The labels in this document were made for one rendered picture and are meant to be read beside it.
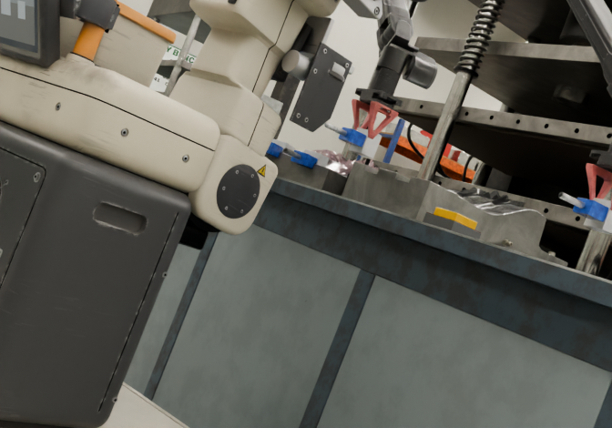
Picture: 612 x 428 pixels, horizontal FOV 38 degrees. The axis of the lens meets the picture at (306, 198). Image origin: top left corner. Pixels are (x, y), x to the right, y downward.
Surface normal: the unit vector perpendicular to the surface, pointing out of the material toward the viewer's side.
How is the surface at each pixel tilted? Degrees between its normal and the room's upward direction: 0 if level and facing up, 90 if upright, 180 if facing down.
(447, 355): 90
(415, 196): 90
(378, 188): 90
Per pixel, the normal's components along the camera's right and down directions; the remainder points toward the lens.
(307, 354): -0.75, -0.32
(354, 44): 0.45, 0.14
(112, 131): 0.69, 0.25
